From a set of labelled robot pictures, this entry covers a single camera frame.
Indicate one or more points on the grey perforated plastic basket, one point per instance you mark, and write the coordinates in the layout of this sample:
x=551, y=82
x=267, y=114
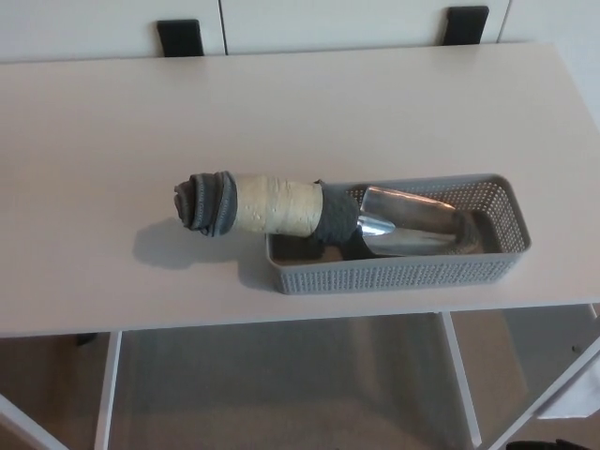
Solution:
x=398, y=279

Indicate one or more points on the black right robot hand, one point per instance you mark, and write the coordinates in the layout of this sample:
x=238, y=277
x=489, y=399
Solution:
x=544, y=446

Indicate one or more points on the white cabinet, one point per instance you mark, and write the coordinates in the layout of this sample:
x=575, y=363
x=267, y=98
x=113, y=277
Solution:
x=328, y=23

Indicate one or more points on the white desk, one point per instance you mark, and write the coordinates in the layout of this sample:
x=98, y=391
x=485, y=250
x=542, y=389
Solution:
x=117, y=117

